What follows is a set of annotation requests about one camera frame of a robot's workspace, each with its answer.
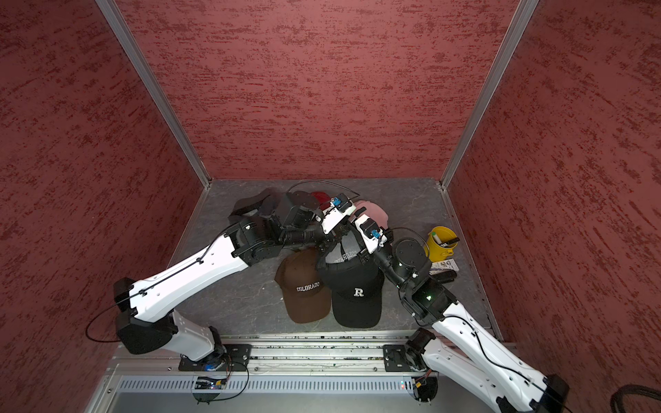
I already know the black baseball cap letter R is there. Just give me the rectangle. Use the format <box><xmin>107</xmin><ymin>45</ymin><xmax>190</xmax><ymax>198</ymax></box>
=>
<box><xmin>328</xmin><ymin>269</ymin><xmax>385</xmax><ymax>329</ymax></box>

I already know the dark red baseball cap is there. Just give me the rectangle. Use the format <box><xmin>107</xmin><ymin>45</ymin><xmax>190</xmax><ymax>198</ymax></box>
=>
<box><xmin>312</xmin><ymin>191</ymin><xmax>331</xmax><ymax>211</ymax></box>

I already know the pink baseball cap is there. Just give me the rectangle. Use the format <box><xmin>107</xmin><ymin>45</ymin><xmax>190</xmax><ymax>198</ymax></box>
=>
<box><xmin>355</xmin><ymin>200</ymin><xmax>389</xmax><ymax>229</ymax></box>

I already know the brown baseball cap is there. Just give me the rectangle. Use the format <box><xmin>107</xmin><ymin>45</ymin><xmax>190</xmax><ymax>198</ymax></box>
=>
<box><xmin>275</xmin><ymin>248</ymin><xmax>332</xmax><ymax>325</ymax></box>

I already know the grey baseball cap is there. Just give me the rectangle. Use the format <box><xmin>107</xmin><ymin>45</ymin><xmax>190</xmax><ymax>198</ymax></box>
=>
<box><xmin>229</xmin><ymin>188</ymin><xmax>274</xmax><ymax>217</ymax></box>

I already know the black cap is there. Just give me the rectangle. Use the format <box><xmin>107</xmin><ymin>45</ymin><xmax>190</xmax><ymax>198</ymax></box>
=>
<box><xmin>316</xmin><ymin>231</ymin><xmax>380</xmax><ymax>292</ymax></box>

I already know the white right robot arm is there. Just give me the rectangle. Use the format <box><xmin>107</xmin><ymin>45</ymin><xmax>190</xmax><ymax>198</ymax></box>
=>
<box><xmin>359</xmin><ymin>236</ymin><xmax>569</xmax><ymax>412</ymax></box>

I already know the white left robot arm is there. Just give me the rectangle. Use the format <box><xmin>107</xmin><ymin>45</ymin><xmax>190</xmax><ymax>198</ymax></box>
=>
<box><xmin>114</xmin><ymin>189</ymin><xmax>356</xmax><ymax>362</ymax></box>

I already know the yellow plastic cup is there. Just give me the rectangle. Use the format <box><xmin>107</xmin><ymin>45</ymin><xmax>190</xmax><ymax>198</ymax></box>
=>
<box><xmin>427</xmin><ymin>226</ymin><xmax>459</xmax><ymax>263</ymax></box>

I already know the toothpaste tube box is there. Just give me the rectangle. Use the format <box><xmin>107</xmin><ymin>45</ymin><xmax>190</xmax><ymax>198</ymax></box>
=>
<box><xmin>430</xmin><ymin>259</ymin><xmax>459</xmax><ymax>274</ymax></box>

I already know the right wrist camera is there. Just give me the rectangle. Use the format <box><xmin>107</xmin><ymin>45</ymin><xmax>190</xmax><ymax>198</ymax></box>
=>
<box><xmin>355</xmin><ymin>215</ymin><xmax>387</xmax><ymax>247</ymax></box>

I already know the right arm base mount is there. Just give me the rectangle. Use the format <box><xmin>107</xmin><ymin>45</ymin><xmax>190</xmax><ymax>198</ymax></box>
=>
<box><xmin>383</xmin><ymin>344</ymin><xmax>428</xmax><ymax>373</ymax></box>

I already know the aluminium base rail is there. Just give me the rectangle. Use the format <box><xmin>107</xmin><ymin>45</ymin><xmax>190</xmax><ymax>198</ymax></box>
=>
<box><xmin>84</xmin><ymin>329</ymin><xmax>543</xmax><ymax>413</ymax></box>

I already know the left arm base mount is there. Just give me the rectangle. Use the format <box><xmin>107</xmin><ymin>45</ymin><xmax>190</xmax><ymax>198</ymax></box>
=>
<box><xmin>178</xmin><ymin>344</ymin><xmax>253</xmax><ymax>373</ymax></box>

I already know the black cable coil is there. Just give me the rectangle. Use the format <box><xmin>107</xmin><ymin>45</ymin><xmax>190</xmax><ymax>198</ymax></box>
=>
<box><xmin>610</xmin><ymin>384</ymin><xmax>661</xmax><ymax>413</ymax></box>

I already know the right rear aluminium corner post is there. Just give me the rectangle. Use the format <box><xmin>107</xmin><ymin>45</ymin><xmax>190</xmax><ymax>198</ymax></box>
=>
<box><xmin>440</xmin><ymin>0</ymin><xmax>539</xmax><ymax>192</ymax></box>

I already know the aluminium corner post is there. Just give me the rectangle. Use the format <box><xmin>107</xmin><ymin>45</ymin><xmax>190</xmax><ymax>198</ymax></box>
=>
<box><xmin>96</xmin><ymin>0</ymin><xmax>213</xmax><ymax>189</ymax></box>
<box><xmin>440</xmin><ymin>0</ymin><xmax>539</xmax><ymax>192</ymax></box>

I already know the left rear aluminium corner post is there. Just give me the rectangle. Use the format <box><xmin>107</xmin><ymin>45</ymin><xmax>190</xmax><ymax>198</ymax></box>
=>
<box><xmin>96</xmin><ymin>0</ymin><xmax>213</xmax><ymax>189</ymax></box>

